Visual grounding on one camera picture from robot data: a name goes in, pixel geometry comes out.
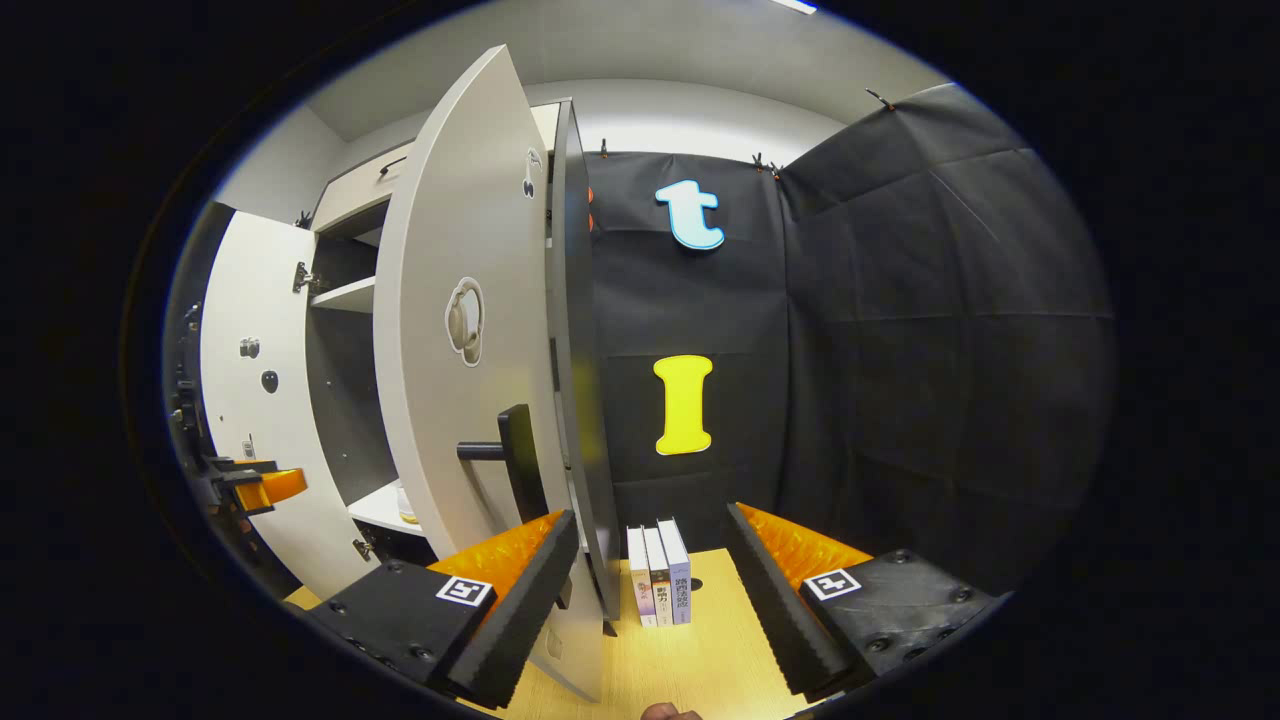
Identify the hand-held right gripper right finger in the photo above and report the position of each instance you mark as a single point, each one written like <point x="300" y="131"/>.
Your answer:
<point x="775" y="610"/>

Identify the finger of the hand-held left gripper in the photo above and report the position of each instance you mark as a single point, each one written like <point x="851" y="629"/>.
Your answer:
<point x="280" y="485"/>
<point x="240" y="465"/>

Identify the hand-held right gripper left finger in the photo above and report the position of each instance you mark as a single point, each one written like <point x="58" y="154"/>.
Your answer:
<point x="520" y="620"/>

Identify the white door with camera sticker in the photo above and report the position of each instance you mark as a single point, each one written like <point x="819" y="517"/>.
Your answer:
<point x="260" y="420"/>

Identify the white canvas shoe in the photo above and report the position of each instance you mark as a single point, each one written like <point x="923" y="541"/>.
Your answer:
<point x="409" y="503"/>

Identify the grey white shoe cabinet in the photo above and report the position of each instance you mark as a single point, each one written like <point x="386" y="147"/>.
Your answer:
<point x="585" y="350"/>

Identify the white door with headphones sticker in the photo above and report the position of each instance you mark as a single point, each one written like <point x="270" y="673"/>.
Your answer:
<point x="460" y="200"/>

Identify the white cabinet shelf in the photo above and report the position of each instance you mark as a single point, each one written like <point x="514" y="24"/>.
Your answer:
<point x="380" y="508"/>
<point x="350" y="296"/>

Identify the metal door hinge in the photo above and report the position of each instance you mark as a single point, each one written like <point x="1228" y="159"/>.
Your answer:
<point x="365" y="547"/>
<point x="306" y="278"/>

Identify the white cabinet drawer front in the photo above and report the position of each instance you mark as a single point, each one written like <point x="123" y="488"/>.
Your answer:
<point x="360" y="195"/>

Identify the light purple book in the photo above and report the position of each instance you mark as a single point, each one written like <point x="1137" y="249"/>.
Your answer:
<point x="680" y="580"/>

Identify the white yellow spine book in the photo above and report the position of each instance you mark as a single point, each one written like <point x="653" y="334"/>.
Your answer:
<point x="660" y="590"/>

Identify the pale pink spine book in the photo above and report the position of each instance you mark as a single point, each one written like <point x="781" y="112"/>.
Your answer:
<point x="640" y="585"/>

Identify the ceiling light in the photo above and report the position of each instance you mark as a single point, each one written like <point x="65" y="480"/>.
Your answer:
<point x="795" y="5"/>

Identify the black camera stand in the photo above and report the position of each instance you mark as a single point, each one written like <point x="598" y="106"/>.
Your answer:
<point x="188" y="390"/>

